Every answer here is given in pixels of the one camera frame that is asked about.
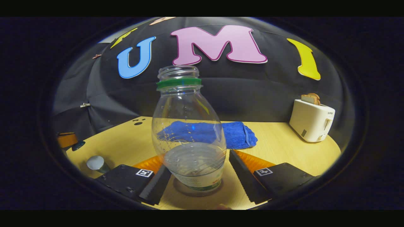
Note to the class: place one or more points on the silver clip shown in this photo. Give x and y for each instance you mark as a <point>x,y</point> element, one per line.
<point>84,105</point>

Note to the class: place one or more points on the teal teacup with white inside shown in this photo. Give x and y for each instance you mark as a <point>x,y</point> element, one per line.
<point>96,162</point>

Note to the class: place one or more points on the red clip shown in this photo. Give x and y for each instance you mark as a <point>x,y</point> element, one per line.
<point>97,56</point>

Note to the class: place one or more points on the blue towel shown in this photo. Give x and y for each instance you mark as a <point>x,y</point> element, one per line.
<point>236,135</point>

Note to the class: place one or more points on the teal teacup lid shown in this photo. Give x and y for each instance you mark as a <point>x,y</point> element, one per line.
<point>78,145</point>

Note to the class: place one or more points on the white toaster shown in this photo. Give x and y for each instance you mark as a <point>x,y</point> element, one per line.
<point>311,121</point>

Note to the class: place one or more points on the clear plastic water bottle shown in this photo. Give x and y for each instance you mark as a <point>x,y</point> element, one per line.
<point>189,164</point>

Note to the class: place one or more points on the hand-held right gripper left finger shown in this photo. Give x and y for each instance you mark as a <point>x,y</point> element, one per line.
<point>154,189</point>

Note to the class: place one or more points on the toasted bread slice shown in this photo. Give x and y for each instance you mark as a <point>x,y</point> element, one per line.
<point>308,99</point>
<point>317,97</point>

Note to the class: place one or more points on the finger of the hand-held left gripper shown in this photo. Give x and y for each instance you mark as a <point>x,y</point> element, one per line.
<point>67,140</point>

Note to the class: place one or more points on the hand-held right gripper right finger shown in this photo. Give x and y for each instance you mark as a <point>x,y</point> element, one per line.
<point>246,179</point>

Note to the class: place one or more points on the black backdrop cloth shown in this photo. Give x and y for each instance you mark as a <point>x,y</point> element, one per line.
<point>252,94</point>

